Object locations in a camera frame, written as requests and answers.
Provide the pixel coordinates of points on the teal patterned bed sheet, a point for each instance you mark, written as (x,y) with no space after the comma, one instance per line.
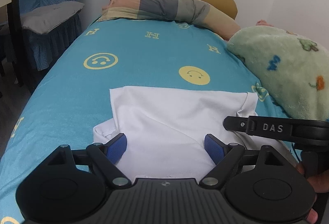
(47,176)

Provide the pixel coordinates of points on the person's right hand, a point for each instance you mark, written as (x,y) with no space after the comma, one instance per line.
(320,185)

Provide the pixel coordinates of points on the white desk with black legs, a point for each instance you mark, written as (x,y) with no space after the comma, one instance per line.
(22,64)

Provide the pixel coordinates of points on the grey seat cushion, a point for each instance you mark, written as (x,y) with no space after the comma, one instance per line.
(44,19)

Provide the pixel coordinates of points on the white t-shirt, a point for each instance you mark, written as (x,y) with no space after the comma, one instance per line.
(165,129)

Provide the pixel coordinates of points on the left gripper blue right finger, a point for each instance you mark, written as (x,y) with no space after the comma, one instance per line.
(226,159)

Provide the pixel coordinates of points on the pink fuzzy blanket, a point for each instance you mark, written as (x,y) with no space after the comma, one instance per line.
(263,23)

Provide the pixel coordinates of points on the green cartoon fleece blanket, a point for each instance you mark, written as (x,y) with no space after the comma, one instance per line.
(291,67)

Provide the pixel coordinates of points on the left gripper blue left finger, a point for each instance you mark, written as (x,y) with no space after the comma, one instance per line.
(104,158)

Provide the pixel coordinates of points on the patchwork grey beige pillow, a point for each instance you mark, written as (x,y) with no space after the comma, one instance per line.
(195,12)

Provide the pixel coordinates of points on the blue covered chair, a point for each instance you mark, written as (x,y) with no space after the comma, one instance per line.
(44,50)

